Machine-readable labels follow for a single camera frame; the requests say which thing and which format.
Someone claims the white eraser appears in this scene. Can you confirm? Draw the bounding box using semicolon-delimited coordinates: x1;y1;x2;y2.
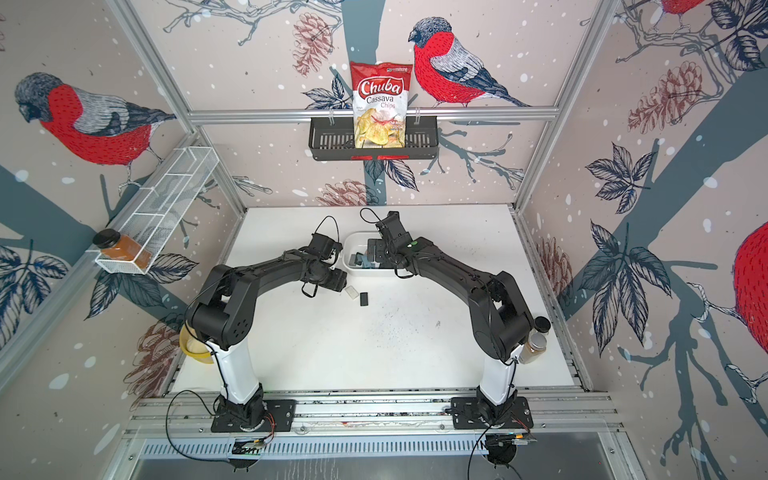
344;285;359;299

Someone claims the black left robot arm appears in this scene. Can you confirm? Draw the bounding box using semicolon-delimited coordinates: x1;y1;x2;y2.
185;233;347;433

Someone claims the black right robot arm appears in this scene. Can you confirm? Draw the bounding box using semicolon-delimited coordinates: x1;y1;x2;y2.
375;211;534;431

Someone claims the white storage box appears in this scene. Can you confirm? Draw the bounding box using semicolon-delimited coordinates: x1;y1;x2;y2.
342;232;395;277

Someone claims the Chuba cassava chips bag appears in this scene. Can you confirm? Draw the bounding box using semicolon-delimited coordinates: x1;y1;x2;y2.
350;62;413;148

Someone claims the bottle with black cap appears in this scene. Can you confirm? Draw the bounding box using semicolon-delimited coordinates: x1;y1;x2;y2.
534;316;552;335

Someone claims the bottle with brown liquid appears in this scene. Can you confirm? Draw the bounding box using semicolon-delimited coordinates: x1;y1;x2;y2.
519;331;547;364

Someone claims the left circuit board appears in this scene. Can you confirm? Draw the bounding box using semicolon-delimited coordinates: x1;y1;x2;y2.
232;439;268;456

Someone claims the circuit board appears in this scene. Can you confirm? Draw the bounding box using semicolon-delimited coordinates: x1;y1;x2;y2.
232;439;268;456
485;433;537;450

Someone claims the orange spice jar black lid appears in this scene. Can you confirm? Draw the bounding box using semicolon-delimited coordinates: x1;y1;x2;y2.
93;229;152;269

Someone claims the right circuit board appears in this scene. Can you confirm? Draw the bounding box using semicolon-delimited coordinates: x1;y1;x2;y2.
485;433;537;450

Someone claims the black wire wall basket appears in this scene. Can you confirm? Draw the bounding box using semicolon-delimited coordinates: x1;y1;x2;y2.
309;116;439;161

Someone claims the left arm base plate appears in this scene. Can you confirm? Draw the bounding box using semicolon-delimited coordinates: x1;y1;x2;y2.
211;397;296;433

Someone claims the clear acrylic wall shelf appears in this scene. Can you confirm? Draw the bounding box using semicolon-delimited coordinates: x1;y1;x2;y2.
95;146;219;275

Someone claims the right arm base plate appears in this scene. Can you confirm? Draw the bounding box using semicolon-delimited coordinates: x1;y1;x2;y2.
445;396;534;431

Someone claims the left black power cable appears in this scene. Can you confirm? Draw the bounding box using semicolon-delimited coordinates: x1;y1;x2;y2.
164;389;238;464

